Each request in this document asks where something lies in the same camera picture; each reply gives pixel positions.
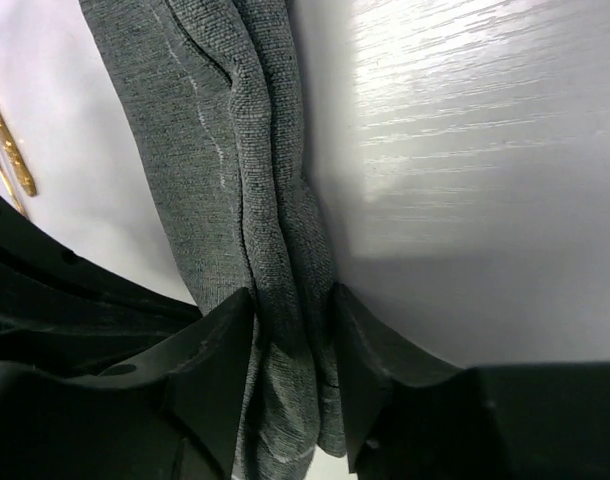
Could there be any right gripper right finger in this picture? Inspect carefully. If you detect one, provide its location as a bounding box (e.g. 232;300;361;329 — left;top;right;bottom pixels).
332;285;473;473

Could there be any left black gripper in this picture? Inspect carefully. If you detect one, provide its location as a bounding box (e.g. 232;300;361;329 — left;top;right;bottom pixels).
0;197;202;375

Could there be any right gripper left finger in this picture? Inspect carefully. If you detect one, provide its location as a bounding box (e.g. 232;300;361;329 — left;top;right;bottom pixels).
101;288;253;479

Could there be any gold knife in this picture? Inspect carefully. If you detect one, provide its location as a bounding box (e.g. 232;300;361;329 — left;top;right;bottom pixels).
0;112;38;197

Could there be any grey cloth napkin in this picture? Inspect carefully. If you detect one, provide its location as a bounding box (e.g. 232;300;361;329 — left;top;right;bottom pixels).
81;1;345;479

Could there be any gold fork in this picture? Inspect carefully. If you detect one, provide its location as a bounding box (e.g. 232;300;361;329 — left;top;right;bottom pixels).
0;145;30;220

